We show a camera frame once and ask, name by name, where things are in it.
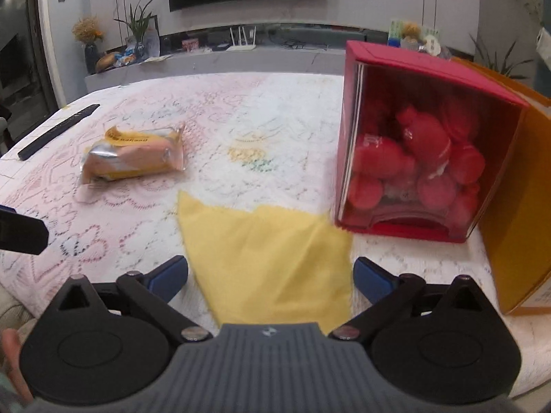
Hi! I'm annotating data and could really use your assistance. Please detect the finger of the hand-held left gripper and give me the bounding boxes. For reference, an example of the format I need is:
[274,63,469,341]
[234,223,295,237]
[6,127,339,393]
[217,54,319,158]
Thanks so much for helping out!
[0,206,49,255]

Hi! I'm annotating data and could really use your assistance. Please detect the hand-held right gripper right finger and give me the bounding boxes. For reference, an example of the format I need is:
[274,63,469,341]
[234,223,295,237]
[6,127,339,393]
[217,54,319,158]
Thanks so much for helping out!
[329,256,485,340]

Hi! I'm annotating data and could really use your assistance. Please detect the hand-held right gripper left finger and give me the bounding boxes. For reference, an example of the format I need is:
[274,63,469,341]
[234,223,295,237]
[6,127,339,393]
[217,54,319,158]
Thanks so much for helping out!
[56,255,214,341]

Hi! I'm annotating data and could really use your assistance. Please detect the yellow cloth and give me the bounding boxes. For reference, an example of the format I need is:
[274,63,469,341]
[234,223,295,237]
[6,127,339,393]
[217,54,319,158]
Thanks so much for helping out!
[177,190,354,327]

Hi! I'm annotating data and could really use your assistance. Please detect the orange cardboard box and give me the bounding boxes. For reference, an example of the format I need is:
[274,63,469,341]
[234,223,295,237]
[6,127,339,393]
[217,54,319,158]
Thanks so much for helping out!
[450,56,551,316]

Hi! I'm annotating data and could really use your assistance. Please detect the long black bar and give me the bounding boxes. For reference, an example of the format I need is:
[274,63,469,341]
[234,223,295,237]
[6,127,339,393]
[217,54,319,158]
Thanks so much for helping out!
[17,103,101,161]

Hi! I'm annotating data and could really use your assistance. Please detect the packaged orange bread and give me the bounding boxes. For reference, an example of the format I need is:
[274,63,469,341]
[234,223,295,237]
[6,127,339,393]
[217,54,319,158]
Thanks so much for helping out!
[77,123,187,188]

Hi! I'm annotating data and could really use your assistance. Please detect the glass sliding door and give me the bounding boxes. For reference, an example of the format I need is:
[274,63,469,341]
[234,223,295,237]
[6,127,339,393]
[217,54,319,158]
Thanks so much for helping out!
[0,0,65,156]

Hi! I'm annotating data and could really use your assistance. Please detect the brown bread loaf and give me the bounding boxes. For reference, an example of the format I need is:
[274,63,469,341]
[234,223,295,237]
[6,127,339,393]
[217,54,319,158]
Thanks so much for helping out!
[95,52,123,72]

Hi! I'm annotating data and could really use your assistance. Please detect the blue snack bags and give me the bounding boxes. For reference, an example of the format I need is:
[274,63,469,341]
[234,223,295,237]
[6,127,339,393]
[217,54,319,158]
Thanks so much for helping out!
[114,45,138,66]

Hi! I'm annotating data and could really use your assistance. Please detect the dried yellow flowers in vase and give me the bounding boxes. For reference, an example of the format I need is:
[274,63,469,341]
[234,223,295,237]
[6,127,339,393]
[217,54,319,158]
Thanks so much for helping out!
[71,16,105,74]

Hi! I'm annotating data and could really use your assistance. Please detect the red box with clear window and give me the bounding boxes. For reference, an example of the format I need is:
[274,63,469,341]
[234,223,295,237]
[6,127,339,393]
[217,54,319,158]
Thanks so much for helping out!
[333,40,530,244]

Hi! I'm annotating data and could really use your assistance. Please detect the grey television cabinet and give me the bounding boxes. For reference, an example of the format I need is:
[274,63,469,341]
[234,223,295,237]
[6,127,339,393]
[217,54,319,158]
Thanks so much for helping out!
[85,26,388,93]

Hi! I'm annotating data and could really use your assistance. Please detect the green plant in glass vase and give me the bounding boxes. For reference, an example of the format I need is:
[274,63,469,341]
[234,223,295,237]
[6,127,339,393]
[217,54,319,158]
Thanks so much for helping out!
[113,0,161,59]

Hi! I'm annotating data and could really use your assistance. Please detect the white router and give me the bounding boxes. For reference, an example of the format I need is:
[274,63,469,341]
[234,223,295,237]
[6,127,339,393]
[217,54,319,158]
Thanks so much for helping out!
[226,26,258,51]

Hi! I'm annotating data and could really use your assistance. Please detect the brown teddy plush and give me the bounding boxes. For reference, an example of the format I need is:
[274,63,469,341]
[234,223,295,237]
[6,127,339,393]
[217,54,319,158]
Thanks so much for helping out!
[400,21,423,48]

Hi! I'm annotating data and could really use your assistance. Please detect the tall potted green plant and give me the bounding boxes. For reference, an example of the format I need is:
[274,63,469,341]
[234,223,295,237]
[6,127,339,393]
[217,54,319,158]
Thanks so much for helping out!
[469,32,534,80]

